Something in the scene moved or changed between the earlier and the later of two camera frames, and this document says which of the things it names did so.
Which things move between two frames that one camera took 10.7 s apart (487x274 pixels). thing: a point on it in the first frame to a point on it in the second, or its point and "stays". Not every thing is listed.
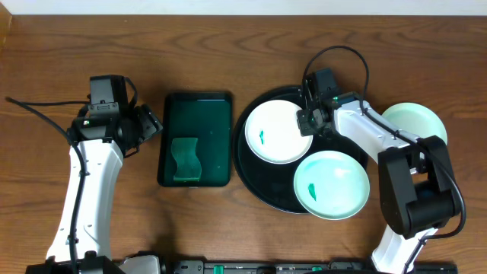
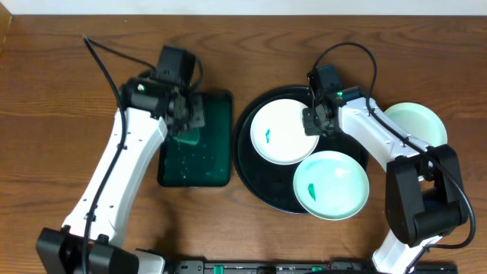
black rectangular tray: (207, 116) stays
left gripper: (148, 122) to (192, 114)
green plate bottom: (331, 185) stays
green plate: (416, 119) stays
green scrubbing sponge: (189, 166) to (189, 135)
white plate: (273, 133) stays
